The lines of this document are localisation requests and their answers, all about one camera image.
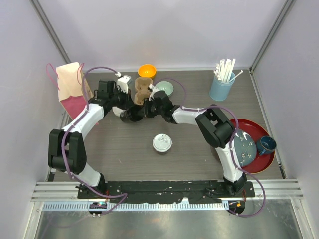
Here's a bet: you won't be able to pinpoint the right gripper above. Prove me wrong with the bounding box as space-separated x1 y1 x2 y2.
137 98 164 118

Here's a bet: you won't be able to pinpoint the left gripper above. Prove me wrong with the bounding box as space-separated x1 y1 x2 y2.
109 87 134 111

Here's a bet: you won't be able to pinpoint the black paper coffee cup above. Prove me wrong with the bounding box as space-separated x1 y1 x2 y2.
120 105 144 123

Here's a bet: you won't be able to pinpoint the white cup lid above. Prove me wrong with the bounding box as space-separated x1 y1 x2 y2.
152 133 172 151
112 107 123 117

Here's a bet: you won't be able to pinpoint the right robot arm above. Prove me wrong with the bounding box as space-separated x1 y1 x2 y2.
143 91 247 197

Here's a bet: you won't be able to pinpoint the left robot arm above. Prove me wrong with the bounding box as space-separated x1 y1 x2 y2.
48 75 133 199

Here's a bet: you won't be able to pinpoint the light green bowl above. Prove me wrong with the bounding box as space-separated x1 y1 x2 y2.
156 81 174 97

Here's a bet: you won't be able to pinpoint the cardboard cup carrier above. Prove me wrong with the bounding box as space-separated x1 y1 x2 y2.
134 77 153 105

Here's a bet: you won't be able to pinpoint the orange bowl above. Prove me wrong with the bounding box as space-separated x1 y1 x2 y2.
138 64 157 79

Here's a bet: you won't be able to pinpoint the pink paper gift bag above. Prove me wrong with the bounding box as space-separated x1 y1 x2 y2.
46 62 94 120

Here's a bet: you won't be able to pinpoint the blue straw holder cup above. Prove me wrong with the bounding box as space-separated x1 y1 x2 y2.
209 75 235 102

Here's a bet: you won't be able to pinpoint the white wrapped straws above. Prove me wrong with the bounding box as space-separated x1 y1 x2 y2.
213 58 243 83

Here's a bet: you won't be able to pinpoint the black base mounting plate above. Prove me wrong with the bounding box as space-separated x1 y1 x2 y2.
77 180 256 204

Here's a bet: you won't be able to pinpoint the blue plate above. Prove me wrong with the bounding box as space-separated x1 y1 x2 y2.
234 129 257 168

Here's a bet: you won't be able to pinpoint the dark blue mug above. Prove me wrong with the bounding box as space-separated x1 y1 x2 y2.
256 135 277 155

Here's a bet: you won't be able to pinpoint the red round tray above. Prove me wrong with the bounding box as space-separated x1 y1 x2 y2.
234 119 275 174

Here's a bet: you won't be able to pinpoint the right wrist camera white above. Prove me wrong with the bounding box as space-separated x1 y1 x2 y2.
148 84 159 101

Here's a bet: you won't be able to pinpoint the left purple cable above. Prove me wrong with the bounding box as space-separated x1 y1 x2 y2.
61 66 128 216

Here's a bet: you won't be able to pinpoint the purple cable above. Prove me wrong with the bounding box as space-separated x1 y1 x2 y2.
61 66 128 216
152 77 267 220

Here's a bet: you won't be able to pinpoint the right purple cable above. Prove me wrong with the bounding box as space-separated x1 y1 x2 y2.
152 77 267 220

